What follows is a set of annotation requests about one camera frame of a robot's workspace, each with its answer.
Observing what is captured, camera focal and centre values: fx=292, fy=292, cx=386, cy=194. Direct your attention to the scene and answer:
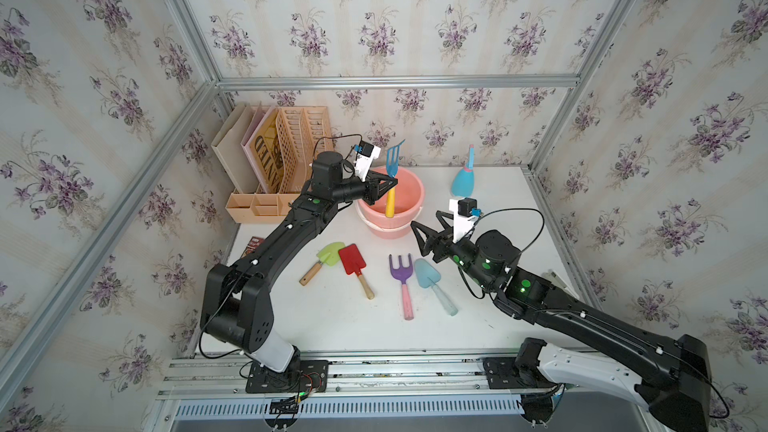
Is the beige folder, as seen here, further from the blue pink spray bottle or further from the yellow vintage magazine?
the blue pink spray bottle

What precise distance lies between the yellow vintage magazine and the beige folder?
0.11ft

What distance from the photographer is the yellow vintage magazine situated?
93 cm

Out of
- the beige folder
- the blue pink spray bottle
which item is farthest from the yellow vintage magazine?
the blue pink spray bottle

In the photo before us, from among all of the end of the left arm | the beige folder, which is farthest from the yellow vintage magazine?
the end of the left arm

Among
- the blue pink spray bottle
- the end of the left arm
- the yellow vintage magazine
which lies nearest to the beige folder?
the yellow vintage magazine

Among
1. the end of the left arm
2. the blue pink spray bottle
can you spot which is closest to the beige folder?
the end of the left arm

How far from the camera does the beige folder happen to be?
2.88ft

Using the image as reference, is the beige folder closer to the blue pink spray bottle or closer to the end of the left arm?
the end of the left arm

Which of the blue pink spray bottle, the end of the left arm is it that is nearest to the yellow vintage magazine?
the end of the left arm

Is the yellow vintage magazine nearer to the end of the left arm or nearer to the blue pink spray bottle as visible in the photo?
the end of the left arm

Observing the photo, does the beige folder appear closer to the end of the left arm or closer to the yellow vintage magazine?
the yellow vintage magazine
